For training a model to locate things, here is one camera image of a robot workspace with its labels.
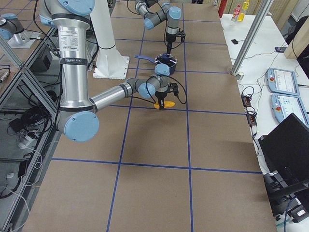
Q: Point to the black phone on table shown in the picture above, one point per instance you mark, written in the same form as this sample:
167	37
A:
234	41

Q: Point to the red drink bottle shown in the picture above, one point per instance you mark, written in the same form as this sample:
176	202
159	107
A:
236	13

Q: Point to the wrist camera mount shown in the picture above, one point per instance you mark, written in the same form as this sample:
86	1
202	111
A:
173	88
182	35

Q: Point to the black laptop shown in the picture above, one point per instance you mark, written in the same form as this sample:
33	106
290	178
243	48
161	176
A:
286	148

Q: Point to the teach pendant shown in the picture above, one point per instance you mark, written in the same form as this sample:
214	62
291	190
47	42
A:
283	105
282	81

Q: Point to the yellow drink bottle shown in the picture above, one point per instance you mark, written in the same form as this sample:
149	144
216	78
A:
243	10

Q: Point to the upper teach pendant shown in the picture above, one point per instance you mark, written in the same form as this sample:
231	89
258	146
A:
282	81

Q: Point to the aluminium frame post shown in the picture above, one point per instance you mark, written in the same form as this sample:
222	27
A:
255	26

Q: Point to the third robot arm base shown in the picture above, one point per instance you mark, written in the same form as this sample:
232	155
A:
13	32

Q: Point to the dark smartphone right table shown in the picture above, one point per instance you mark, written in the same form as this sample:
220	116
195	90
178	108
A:
280	49

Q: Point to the yellow toy corn cob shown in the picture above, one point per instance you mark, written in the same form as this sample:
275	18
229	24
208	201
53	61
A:
167	104

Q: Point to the orange black power strip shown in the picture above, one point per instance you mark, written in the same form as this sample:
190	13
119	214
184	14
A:
250	112

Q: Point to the lower teach pendant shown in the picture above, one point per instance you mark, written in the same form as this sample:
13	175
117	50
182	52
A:
283	105

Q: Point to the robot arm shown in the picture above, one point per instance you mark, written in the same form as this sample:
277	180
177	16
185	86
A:
76	117
153	14

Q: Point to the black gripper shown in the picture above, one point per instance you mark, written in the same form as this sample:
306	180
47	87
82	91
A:
170	40
160	96

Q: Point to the white camera stand column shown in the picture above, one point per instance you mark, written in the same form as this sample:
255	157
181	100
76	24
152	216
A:
110	63

